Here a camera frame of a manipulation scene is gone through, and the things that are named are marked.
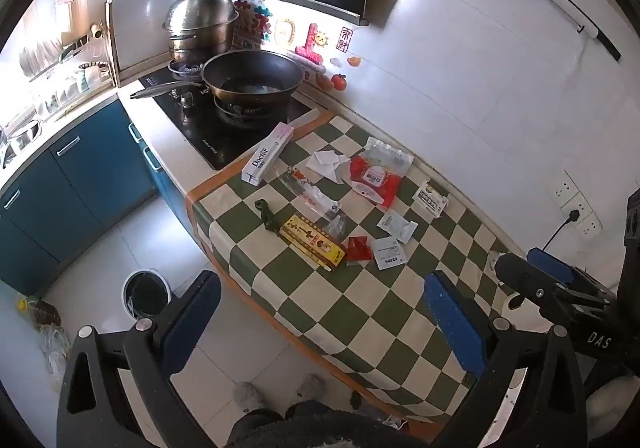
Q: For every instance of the white toothpaste box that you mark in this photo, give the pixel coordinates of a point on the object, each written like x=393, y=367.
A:
x=265, y=155

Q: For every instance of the person's right forearm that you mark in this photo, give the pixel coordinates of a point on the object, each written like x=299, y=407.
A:
x=614, y=398

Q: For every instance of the flat white sachet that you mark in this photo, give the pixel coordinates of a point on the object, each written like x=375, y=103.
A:
x=392, y=253

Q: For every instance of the blue sink cabinet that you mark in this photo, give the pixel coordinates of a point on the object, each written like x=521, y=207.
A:
x=65, y=188

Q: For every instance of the grey fuzzy slipper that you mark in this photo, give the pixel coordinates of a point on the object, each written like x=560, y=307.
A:
x=247, y=395

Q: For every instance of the small white medicine box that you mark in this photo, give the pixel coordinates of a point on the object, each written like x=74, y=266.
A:
x=431, y=198

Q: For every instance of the long clear plastic wrapper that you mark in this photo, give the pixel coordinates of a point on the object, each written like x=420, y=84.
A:
x=320, y=200

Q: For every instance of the clear plastic bag of bottles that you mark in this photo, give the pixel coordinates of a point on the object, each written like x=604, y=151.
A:
x=52, y=350

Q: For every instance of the orange persimmon decoration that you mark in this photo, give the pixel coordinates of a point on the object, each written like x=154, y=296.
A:
x=340, y=81

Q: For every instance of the white plastic appliance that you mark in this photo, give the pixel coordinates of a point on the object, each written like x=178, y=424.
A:
x=520, y=307

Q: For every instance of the small red sachet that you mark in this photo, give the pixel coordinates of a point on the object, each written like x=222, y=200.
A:
x=357, y=248

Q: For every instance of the black bin liner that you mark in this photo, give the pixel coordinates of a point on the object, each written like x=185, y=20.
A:
x=149, y=295

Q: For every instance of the cooking oil bottle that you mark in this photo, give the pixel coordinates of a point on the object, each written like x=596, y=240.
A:
x=40, y=312

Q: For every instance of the white round trash bin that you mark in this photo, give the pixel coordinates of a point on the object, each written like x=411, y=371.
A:
x=131, y=278

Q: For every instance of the pink and red wall sticker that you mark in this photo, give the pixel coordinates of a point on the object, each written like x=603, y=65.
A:
x=310, y=45

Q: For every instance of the steel steamer pot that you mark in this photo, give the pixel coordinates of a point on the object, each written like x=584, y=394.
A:
x=200, y=23

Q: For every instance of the black glass gas stove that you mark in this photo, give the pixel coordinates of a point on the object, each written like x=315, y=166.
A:
x=210, y=128

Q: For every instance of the yellow oval wall sticker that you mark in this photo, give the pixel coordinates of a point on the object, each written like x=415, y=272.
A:
x=284, y=31

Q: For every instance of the colourful flower wall stickers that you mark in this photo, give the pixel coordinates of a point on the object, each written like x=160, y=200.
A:
x=252, y=25

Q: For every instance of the red square wall sticker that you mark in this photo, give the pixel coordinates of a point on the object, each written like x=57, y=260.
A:
x=346, y=39

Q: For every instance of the steel sink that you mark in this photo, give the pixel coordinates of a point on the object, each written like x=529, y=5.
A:
x=17, y=140

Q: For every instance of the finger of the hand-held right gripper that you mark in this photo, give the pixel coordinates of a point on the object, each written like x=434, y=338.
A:
x=525, y=278
x=550, y=262

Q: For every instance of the small clear plastic wrapper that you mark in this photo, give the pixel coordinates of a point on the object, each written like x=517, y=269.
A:
x=337, y=228

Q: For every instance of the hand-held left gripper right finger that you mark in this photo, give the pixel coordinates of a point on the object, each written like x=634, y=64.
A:
x=455, y=323

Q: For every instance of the white sachet with blue print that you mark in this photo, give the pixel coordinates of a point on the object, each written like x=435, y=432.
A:
x=397, y=224

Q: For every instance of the crumpled white paper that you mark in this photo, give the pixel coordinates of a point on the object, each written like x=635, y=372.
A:
x=327, y=163

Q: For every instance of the green checkered table mat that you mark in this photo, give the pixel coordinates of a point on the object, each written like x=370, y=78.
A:
x=350, y=308

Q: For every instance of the white wall sockets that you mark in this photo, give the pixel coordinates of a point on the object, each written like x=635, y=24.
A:
x=575, y=208

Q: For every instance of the blue stove cabinet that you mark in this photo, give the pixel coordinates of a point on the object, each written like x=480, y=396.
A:
x=167, y=183

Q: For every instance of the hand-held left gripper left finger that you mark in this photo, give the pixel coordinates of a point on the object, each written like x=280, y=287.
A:
x=192, y=323

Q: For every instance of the white utensil holder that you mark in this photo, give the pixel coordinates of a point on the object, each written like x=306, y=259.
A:
x=74, y=8

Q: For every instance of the dish rack with dishes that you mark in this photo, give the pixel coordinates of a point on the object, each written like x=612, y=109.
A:
x=65, y=73

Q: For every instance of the yellow and red flat box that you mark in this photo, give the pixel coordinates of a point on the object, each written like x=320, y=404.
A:
x=311, y=240

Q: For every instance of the red plastic packet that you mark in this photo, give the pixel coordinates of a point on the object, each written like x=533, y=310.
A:
x=375, y=176

